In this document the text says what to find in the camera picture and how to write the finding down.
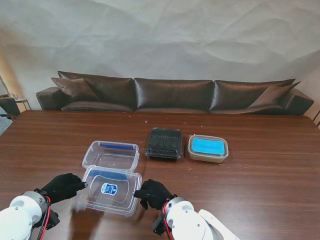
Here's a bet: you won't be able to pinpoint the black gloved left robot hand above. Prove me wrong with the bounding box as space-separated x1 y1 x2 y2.
39 172 90 205

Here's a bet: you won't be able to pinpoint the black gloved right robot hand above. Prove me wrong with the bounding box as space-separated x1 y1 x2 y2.
134 179 176 211

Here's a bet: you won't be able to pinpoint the clear lid with blue label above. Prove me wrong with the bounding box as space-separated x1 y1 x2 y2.
76 166 143 218

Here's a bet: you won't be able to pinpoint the thin clear plastic tray lid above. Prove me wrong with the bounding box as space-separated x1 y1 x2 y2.
144 127 183 160

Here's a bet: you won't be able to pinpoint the clear container with blue clips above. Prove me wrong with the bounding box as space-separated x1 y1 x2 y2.
81 140 140 177

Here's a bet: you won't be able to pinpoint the kraft paper food container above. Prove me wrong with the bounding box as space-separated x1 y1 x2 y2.
187 149 229 165

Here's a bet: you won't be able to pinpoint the clear lid with blue insert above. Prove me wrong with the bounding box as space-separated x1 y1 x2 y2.
187 134 230 159

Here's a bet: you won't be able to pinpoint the black ribbed plastic tray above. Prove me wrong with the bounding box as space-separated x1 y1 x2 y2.
146 128 183 160

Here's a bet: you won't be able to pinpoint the small side table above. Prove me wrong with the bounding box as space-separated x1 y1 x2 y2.
13 94 32 111

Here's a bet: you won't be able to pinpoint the black office chair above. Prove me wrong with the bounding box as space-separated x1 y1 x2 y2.
0 96 21 121

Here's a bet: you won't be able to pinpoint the dark brown leather sofa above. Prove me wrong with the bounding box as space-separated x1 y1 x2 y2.
35 70 315 116

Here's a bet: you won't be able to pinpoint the brown leather cushion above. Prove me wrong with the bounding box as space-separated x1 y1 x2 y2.
51 77 101 102
247 81 302 109

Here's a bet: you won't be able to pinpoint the red black right arm cables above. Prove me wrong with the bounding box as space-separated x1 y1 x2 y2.
161 203 173 240

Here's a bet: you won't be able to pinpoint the red black arm cables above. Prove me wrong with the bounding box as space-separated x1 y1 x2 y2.
37 196 53 240
161 203 173 240

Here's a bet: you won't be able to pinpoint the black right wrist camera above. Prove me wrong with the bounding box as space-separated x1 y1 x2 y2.
151 216 166 236

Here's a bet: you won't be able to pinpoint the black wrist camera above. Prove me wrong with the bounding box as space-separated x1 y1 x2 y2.
32 209 61 230
151 216 166 236

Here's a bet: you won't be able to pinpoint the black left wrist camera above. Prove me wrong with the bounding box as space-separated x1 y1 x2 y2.
32 209 61 230

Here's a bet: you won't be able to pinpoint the red black left arm cables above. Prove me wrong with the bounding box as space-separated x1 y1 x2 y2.
37 196 53 240

